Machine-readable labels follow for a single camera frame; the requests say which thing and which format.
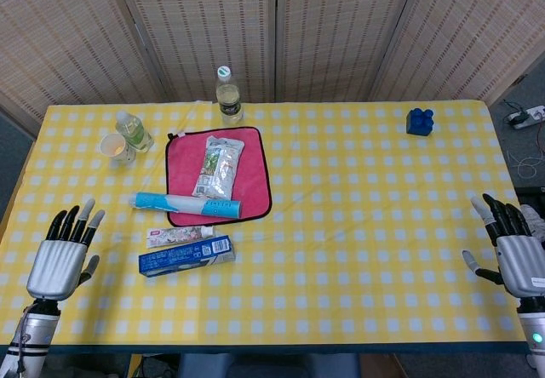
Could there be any white power strip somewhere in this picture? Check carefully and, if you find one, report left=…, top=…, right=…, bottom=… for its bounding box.
left=506, top=105, right=545, bottom=130

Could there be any yellow white checkered tablecloth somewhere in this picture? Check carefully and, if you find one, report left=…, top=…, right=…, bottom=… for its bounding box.
left=0, top=100, right=531, bottom=347

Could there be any clear printed plastic bag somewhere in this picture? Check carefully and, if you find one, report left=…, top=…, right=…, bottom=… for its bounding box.
left=192, top=135, right=246, bottom=201

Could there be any small bottle light green label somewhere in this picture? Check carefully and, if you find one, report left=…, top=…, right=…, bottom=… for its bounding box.
left=115, top=111, right=155, bottom=154

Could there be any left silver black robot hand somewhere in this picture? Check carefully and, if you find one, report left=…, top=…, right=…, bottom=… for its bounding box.
left=26, top=198, right=106, bottom=301

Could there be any pink cloth with black trim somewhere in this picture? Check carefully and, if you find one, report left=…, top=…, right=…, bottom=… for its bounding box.
left=164, top=126, right=273, bottom=228

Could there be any blue toy building block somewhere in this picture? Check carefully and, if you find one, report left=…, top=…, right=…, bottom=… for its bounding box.
left=405, top=107, right=436, bottom=136

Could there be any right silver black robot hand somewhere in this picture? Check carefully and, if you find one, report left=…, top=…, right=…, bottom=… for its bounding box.
left=462, top=193, right=545, bottom=298

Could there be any white floral toothpaste tube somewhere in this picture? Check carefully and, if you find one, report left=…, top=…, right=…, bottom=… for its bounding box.
left=146, top=225, right=217, bottom=249

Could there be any tall bottle dark green label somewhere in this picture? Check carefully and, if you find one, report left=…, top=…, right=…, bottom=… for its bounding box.
left=215, top=66, right=244, bottom=126

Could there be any blue toothpaste box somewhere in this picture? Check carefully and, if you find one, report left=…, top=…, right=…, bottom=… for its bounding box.
left=138, top=235, right=237, bottom=279

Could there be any white paper cup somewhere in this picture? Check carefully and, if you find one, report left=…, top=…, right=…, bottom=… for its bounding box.
left=99, top=134, right=134, bottom=163

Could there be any woven folding screen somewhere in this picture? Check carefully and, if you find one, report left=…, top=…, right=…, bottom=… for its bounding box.
left=0, top=0, right=545, bottom=139

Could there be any blue white rolled tube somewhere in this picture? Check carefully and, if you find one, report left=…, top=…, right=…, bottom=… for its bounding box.
left=129, top=192, right=243, bottom=219

